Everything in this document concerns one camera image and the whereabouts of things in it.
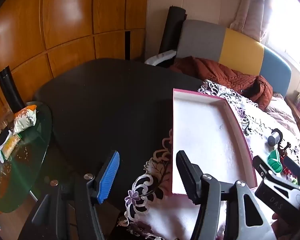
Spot wooden wardrobe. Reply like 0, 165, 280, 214
0, 0, 148, 105

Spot grey yellow blue headboard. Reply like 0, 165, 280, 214
175, 19, 292, 98

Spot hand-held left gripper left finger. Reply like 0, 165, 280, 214
17, 150, 120, 240

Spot rust brown quilted jacket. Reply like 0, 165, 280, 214
169, 56, 273, 110

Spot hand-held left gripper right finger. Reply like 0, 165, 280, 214
176, 150, 278, 240

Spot round green glass table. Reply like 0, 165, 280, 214
0, 101, 53, 214

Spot white embroidered floral tablecloth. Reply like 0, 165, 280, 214
116, 79, 300, 240

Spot window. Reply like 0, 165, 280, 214
265, 0, 300, 65

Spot pink shallow box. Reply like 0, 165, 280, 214
171, 88, 259, 196

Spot teal green plastic toy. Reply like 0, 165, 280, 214
268, 149, 283, 173

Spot beige pillow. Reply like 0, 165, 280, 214
264, 94, 300, 140

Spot black rolled mat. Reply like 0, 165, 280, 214
158, 5, 187, 55

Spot white orange snack packet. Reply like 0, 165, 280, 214
13, 105, 38, 134

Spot black flat object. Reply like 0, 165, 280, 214
0, 127, 13, 150

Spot beige curtain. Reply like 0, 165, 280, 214
229, 0, 278, 42

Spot yellow green snack packet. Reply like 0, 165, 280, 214
1, 134, 22, 160

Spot grey cylinder toy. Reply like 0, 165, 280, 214
267, 128, 283, 147

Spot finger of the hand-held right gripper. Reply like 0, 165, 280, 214
252, 155, 278, 180
283, 156, 300, 190

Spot person's right hand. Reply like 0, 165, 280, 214
271, 211, 300, 240

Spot white and black cloth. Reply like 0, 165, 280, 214
144, 49, 177, 67

